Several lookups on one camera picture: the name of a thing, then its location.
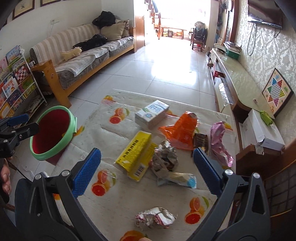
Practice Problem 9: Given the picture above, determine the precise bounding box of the long yellow box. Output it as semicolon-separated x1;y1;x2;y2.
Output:
115;130;153;181

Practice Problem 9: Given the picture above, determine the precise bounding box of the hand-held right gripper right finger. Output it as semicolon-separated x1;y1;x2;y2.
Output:
191;147;271;241

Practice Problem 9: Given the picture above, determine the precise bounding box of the green box with papers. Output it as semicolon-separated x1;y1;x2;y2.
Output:
223;41;242;61

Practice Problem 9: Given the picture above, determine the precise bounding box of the white cardboard box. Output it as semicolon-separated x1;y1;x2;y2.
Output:
239;109;285;153

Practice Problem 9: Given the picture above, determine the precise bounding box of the wooden frame striped sofa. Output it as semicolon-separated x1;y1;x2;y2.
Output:
30;20;135;108

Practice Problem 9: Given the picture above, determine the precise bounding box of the clear wrapper blue end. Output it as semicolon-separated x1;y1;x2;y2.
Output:
157;171;197;189

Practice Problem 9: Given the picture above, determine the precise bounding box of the chair with dark bag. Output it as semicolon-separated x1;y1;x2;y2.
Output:
191;21;208;52

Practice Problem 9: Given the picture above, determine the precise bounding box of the long television cabinet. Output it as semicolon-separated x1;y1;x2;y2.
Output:
209;47;275;123

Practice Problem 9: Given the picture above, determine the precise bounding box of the cream plush toy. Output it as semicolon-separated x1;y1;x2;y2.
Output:
60;47;82;62

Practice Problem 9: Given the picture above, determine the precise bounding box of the white wire book rack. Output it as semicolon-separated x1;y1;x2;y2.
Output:
0;45;47;121

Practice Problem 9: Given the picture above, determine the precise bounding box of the dark brown wrapper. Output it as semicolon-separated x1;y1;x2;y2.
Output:
193;133;210;154

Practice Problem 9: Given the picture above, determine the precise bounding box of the wall mounted television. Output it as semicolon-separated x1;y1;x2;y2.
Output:
247;0;284;29

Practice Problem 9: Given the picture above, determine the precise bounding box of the light sofa seat cover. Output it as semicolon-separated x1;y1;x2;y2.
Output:
54;37;134;77

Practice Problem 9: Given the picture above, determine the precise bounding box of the black television cable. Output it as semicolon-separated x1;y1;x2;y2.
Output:
246;22;258;56

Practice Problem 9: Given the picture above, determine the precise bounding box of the black clothing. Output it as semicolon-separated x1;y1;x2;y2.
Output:
73;34;108;52

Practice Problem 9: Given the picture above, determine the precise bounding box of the green bucket with red inside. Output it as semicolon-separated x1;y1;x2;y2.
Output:
30;105;77;161

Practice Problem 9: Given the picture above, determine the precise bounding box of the pink foil wrapper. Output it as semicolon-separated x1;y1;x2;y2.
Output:
210;121;234;168

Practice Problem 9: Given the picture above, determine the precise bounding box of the star pattern checkers board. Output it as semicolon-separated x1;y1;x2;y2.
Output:
262;68;294;117

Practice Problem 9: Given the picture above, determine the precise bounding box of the orange plastic bag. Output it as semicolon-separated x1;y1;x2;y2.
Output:
158;111;200;151

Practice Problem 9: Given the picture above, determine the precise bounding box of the wooden staircase railing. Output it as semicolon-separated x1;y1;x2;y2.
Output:
143;0;163;40

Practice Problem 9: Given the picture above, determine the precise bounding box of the small green packet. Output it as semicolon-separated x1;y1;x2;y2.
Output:
259;110;273;126

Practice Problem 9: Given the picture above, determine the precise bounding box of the person's left hand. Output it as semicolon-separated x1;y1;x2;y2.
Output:
0;159;12;196

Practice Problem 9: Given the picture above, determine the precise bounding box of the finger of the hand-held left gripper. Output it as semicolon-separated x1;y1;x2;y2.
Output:
0;113;30;131
0;122;40;151

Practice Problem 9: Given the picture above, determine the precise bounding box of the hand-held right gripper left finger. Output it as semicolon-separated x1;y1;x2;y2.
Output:
24;148;102;241

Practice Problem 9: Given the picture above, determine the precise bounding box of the white milk carton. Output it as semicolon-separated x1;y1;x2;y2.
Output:
135;100;170;130

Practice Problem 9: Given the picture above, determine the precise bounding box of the fruit print tablecloth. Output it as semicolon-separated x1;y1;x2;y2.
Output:
50;88;237;241

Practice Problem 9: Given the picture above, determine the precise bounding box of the brown wooden door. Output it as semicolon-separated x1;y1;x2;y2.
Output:
134;15;145;52

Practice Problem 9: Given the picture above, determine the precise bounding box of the person's leg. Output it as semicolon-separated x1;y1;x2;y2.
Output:
14;178;31;234

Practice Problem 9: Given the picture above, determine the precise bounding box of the beige pillow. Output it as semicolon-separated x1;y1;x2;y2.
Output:
100;22;126;42

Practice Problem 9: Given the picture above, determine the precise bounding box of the dark wooden cabinet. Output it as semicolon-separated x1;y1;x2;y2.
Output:
236;144;296;234

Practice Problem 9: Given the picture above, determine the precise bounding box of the patterned pillow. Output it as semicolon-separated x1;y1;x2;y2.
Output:
120;20;130;38

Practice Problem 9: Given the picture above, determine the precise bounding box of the silver foil wrapper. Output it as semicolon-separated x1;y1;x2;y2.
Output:
135;207;176;231

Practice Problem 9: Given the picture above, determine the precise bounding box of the black bag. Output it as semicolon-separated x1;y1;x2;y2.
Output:
92;10;116;29

